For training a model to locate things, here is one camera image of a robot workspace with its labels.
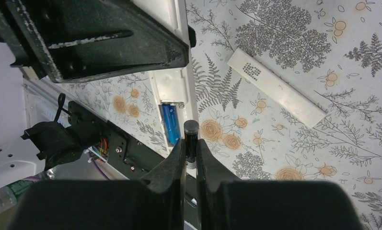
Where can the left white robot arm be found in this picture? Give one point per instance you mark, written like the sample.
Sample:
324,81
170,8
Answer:
12,116

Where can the blue battery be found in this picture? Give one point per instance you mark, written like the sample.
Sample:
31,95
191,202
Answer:
171,123

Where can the black battery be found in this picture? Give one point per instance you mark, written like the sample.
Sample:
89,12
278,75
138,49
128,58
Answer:
191,128

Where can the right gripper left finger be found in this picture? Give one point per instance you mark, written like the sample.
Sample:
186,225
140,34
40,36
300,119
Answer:
153,202

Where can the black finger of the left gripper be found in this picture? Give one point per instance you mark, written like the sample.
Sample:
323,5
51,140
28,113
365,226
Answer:
73,41

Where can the white remote battery cover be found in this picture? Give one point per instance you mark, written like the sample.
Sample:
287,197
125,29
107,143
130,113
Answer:
275,88

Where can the white remote control body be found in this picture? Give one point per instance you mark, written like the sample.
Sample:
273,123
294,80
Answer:
173,82

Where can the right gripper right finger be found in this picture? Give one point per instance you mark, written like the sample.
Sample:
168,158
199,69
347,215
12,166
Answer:
226,202

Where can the floral patterned table mat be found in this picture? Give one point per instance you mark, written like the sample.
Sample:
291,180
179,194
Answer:
328,50

